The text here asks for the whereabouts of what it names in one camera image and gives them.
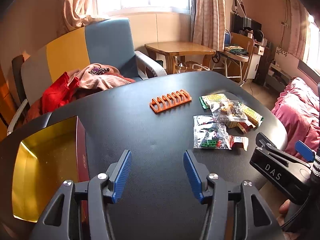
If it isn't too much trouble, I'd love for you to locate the large clear bag of bricks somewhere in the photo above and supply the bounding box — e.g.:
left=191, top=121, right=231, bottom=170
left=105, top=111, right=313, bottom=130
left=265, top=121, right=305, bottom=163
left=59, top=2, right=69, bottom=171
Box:
left=193, top=114, right=232, bottom=151

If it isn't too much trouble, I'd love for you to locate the yellow green snack packet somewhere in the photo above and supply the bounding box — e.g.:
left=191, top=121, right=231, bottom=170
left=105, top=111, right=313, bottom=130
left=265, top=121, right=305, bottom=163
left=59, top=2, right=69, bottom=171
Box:
left=239, top=103, right=265, bottom=128

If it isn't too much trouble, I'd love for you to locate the dark patterned cloth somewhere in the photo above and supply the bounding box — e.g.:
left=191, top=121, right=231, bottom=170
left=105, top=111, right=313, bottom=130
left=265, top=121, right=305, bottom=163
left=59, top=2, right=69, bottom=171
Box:
left=89, top=67, right=111, bottom=76

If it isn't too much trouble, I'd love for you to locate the person's right forearm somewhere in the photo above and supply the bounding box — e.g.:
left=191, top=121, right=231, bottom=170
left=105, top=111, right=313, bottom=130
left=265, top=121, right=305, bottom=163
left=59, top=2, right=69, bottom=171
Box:
left=309, top=152, right=320, bottom=182

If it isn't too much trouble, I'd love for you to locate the person's right hand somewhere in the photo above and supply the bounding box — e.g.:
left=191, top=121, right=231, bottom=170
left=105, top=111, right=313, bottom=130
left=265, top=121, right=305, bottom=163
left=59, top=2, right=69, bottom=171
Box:
left=278, top=199, right=292, bottom=215

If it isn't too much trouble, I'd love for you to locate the small red white packet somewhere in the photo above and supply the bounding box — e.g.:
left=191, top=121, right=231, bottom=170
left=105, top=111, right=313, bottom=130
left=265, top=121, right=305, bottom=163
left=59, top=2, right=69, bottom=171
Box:
left=229, top=135, right=249, bottom=151

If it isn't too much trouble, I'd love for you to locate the clear bag of yellow bricks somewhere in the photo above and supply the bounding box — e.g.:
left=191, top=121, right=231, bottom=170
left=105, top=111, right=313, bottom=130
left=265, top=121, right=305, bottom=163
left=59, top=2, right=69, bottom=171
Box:
left=211, top=100, right=242, bottom=123

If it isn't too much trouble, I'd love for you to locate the black folding chair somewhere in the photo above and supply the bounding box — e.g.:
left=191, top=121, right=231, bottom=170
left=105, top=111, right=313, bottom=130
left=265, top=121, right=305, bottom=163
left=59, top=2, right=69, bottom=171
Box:
left=11, top=54, right=27, bottom=103

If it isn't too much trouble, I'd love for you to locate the gold tin container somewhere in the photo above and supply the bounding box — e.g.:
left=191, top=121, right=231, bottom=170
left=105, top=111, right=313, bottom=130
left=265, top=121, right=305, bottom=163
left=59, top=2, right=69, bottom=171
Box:
left=11, top=115, right=90, bottom=224

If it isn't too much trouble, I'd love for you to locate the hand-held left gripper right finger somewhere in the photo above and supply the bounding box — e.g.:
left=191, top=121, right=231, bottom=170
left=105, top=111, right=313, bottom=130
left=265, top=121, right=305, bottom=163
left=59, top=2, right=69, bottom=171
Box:
left=183, top=150, right=285, bottom=240

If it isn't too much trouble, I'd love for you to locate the red snack packet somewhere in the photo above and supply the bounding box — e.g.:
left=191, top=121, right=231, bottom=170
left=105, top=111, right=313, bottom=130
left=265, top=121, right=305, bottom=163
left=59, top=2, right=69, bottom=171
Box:
left=227, top=121, right=251, bottom=133

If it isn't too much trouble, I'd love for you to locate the green folded cloth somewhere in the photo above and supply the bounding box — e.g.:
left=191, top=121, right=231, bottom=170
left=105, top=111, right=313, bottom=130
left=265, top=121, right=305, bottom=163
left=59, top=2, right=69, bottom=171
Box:
left=224, top=44, right=250, bottom=56

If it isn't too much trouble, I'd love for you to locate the grey yellow blue armchair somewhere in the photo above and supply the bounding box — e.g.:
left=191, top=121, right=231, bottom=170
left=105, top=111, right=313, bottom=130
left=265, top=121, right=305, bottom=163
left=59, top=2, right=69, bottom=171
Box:
left=7, top=17, right=168, bottom=135

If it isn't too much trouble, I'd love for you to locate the small white cabinet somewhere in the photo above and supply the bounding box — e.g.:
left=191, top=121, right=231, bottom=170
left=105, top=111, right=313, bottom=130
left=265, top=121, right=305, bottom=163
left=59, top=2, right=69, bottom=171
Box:
left=246, top=42, right=266, bottom=80

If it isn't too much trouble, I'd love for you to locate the black monitor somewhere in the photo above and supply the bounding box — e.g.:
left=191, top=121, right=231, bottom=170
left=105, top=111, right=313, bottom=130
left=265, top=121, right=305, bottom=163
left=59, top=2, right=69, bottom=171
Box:
left=233, top=12, right=262, bottom=34

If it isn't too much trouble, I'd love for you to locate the pink patterned curtain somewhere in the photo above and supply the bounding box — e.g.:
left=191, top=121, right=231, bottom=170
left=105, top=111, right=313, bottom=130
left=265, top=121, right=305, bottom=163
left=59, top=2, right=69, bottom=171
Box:
left=56, top=0, right=110, bottom=38
left=192, top=0, right=227, bottom=52
left=287, top=0, right=312, bottom=62

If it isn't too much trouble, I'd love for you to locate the orange plastic rack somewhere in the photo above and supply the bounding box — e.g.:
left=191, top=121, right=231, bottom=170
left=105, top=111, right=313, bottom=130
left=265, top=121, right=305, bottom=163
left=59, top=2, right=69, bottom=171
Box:
left=149, top=89, right=193, bottom=115

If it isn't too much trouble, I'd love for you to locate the wooden wardrobe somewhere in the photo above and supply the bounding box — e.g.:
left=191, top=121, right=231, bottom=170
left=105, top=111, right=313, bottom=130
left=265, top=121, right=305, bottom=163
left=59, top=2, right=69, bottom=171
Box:
left=0, top=62, right=16, bottom=142

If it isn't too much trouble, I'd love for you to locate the pink blanket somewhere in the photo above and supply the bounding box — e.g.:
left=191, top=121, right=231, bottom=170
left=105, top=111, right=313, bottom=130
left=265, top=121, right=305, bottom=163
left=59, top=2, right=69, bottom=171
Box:
left=271, top=77, right=320, bottom=161

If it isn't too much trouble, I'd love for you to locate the wooden side table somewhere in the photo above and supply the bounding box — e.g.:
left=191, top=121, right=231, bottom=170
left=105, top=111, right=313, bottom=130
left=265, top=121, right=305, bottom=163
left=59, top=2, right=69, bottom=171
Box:
left=144, top=41, right=217, bottom=74

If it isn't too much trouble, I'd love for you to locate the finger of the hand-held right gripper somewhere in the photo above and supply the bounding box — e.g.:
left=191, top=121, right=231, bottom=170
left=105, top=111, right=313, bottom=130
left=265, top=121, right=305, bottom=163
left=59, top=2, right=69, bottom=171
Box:
left=294, top=140, right=316, bottom=163
left=255, top=132, right=310, bottom=167

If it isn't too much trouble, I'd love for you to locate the red cloth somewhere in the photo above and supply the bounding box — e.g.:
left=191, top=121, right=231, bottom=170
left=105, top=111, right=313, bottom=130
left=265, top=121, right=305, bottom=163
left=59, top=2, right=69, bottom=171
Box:
left=25, top=71, right=81, bottom=123

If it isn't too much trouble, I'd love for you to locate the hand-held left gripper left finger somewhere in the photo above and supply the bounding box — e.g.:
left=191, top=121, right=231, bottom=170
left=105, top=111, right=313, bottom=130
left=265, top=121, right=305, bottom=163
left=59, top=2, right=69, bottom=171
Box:
left=30, top=150, right=133, bottom=240

